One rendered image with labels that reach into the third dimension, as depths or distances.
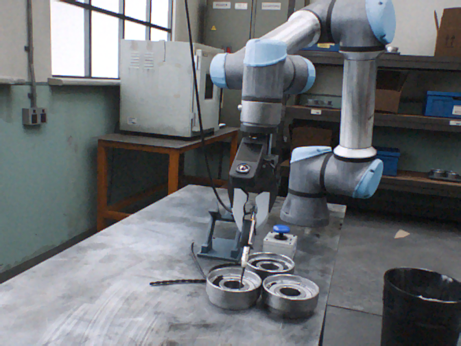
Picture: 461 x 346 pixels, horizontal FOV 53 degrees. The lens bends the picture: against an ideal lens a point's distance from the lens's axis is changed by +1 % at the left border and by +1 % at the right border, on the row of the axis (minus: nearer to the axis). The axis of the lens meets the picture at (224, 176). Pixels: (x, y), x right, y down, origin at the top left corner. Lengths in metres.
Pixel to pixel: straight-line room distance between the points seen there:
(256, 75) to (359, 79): 0.48
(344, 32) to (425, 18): 3.67
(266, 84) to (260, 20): 3.94
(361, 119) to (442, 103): 3.12
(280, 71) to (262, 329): 0.45
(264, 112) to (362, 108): 0.49
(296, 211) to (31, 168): 1.81
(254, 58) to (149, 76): 2.42
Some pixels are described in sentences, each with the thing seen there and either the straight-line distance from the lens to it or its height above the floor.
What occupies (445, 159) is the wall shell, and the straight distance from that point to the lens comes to 4.94.
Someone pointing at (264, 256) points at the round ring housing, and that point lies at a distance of 1.05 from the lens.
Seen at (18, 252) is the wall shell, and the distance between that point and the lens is 2.88.
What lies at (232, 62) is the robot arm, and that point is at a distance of 1.00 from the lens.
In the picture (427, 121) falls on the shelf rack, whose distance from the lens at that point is 4.28.
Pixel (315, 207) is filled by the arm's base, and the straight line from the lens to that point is 1.40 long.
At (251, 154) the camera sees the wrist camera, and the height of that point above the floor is 1.08.
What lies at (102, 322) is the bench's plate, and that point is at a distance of 0.84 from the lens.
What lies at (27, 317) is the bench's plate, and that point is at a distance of 0.88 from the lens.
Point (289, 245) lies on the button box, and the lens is 1.10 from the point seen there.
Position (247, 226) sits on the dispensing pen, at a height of 0.94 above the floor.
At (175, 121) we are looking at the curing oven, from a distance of 3.17.
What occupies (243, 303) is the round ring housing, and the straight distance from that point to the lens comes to 0.87.
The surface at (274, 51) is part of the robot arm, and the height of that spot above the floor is 1.26.
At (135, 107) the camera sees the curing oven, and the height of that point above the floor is 0.98.
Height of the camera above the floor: 1.21
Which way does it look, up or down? 12 degrees down
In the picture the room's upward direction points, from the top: 4 degrees clockwise
